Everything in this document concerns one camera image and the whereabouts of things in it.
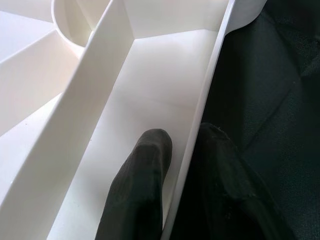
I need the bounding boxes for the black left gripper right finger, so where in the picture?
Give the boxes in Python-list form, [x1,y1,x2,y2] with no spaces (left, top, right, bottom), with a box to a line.
[172,122,298,240]

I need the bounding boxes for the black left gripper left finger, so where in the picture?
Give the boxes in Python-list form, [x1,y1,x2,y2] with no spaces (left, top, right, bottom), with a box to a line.
[96,128,173,240]

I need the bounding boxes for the white plastic table top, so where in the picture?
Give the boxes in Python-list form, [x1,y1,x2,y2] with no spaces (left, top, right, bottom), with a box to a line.
[0,0,267,240]

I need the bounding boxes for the black table cloth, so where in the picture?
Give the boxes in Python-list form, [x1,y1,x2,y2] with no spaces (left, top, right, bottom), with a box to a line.
[189,0,320,240]

